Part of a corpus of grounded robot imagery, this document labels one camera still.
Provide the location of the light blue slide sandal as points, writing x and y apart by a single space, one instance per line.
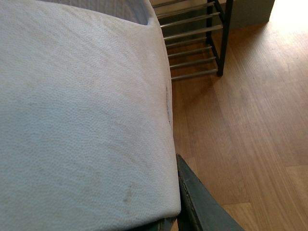
86 130

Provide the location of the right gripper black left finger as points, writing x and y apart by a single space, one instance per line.
165 224

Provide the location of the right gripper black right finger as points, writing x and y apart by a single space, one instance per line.
199 210

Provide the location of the black metal shoe rack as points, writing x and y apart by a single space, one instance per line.
196 36

